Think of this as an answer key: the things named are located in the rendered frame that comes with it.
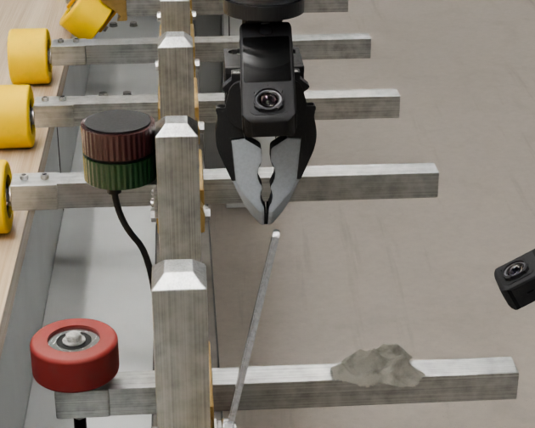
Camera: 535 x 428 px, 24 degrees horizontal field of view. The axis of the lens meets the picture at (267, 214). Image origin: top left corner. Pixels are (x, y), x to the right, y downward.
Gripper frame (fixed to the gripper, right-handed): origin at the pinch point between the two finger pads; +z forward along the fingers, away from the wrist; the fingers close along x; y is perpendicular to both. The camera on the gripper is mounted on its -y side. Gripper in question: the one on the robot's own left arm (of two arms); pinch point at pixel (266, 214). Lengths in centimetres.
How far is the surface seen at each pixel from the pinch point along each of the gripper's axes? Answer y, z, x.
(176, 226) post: -10.3, -3.9, 8.1
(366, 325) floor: 152, 100, -32
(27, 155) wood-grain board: 42, 10, 28
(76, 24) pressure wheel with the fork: 91, 7, 25
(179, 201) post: -10.3, -6.1, 7.7
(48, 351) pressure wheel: -6.9, 9.8, 20.0
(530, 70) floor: 341, 99, -120
